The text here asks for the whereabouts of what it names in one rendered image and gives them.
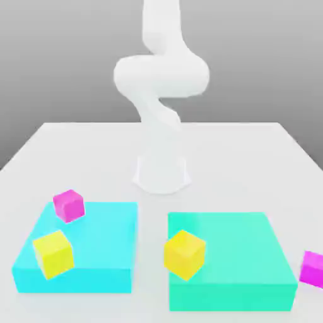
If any small golden yellow cube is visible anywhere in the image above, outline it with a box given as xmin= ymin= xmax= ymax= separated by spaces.
xmin=163 ymin=229 xmax=206 ymax=281

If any small magenta cube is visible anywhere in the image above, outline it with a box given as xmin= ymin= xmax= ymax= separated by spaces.
xmin=298 ymin=250 xmax=323 ymax=289

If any large turquoise green box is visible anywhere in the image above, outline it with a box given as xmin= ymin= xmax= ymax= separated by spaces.
xmin=167 ymin=211 xmax=299 ymax=312

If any small lemon yellow cube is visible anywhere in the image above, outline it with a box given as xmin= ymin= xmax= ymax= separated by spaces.
xmin=32 ymin=230 xmax=75 ymax=281

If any large cyan box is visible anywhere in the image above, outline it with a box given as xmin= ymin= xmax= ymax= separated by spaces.
xmin=11 ymin=201 xmax=139 ymax=294

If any small pink cube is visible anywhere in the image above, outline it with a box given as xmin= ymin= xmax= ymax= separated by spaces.
xmin=52 ymin=189 xmax=86 ymax=225

